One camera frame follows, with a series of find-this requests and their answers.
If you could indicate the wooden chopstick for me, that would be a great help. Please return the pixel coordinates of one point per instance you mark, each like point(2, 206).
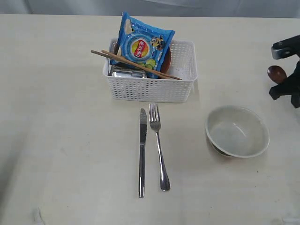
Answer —
point(98, 53)
point(122, 59)

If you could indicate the upper wooden chopstick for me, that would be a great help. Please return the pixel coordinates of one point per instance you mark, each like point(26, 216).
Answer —
point(122, 59)

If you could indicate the white ceramic bowl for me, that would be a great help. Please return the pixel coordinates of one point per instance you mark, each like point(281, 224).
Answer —
point(237, 132)

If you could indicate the lower wooden chopstick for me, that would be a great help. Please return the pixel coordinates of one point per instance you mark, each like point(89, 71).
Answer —
point(98, 53)

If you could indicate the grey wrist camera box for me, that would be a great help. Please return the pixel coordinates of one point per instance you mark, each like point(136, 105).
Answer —
point(286, 48)

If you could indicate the brown wooden plate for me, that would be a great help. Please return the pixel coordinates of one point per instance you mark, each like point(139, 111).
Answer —
point(164, 67)

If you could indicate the brown wooden spoon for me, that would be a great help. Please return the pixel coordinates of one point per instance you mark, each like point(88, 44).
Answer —
point(276, 74)

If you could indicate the silver metal fork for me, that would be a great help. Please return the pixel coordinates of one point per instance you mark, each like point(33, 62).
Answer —
point(155, 125)

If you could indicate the silver table knife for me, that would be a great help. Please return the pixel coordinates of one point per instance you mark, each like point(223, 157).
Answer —
point(143, 134)

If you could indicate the blue chips bag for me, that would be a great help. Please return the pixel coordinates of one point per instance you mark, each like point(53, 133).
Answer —
point(142, 43)

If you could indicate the white perforated plastic basket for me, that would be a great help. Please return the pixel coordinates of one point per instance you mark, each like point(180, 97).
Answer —
point(183, 65)

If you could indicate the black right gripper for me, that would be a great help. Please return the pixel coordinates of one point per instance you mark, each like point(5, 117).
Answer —
point(290, 86)

